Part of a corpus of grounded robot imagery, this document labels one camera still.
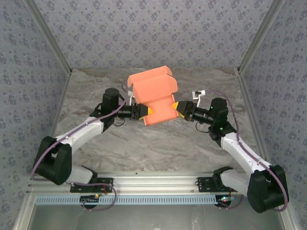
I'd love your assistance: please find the orange paper box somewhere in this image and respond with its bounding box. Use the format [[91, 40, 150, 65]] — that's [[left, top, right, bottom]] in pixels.
[[127, 66, 180, 127]]

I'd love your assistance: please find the small circuit board with LED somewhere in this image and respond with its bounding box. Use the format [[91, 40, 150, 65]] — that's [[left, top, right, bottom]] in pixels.
[[217, 195, 236, 207], [80, 194, 100, 204]]

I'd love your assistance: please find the grey metal sheet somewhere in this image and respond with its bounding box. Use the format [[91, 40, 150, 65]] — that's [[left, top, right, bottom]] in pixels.
[[26, 205, 288, 230]]

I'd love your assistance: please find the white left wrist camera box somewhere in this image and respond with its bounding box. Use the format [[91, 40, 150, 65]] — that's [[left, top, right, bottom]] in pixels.
[[126, 90, 135, 106]]

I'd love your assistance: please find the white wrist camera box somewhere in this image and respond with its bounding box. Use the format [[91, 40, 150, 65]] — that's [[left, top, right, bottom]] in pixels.
[[126, 90, 135, 106], [191, 89, 207, 108]]

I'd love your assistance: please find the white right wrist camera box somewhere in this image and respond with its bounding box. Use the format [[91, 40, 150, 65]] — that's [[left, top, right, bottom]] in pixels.
[[191, 89, 207, 108]]

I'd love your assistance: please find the aluminium table side rail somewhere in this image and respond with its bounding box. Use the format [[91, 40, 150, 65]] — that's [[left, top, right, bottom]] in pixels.
[[236, 70, 298, 230], [11, 70, 72, 230]]

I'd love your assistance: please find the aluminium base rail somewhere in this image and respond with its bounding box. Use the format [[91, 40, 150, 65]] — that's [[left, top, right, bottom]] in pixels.
[[26, 171, 286, 194]]

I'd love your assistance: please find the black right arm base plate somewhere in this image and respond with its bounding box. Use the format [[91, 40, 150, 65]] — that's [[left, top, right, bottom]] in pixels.
[[197, 176, 224, 192]]

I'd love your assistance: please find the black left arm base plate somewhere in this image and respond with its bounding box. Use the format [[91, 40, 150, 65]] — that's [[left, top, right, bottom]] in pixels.
[[70, 176, 114, 194]]

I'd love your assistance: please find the aluminium frame corner post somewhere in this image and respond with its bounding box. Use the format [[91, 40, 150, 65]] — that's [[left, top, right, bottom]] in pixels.
[[24, 0, 73, 75], [236, 0, 287, 75]]

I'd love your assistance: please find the light blue slotted cable duct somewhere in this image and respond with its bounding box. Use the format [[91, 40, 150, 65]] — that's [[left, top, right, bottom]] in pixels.
[[35, 194, 220, 206]]

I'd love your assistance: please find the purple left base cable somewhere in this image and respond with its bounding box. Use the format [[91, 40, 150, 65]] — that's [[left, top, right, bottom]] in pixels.
[[71, 183, 118, 212]]

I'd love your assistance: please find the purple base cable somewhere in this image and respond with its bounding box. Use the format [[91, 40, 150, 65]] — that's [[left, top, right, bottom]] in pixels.
[[71, 183, 118, 212], [218, 195, 244, 209]]

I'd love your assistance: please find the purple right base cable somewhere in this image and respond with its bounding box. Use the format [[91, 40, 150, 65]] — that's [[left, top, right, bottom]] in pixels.
[[218, 195, 244, 209]]

